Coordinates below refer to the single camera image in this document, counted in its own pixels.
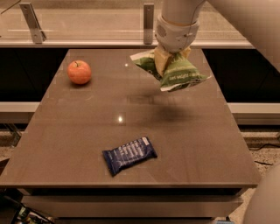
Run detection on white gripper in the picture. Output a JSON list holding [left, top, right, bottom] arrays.
[[154, 15, 200, 77]]

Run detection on green jalapeno chip bag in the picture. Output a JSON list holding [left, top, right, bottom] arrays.
[[130, 50, 208, 92]]

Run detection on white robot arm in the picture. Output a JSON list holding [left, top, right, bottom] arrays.
[[156, 0, 280, 224]]

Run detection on red apple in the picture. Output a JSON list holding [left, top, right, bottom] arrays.
[[66, 60, 92, 85]]

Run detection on glass railing panel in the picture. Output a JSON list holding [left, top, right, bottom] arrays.
[[0, 0, 249, 42]]

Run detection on blue snack bar wrapper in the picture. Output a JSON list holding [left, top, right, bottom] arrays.
[[102, 136, 158, 176]]

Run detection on dark object at bottom left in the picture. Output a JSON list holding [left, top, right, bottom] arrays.
[[0, 189, 55, 224]]

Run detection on middle metal railing bracket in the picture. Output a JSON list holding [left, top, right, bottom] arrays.
[[143, 3, 154, 45]]

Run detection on metal railing bracket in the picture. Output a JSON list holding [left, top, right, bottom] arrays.
[[19, 3, 46, 44], [143, 3, 154, 45]]

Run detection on black floor cable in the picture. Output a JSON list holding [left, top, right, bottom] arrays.
[[253, 143, 280, 167]]

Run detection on left metal railing bracket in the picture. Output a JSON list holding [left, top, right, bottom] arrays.
[[19, 3, 46, 44]]

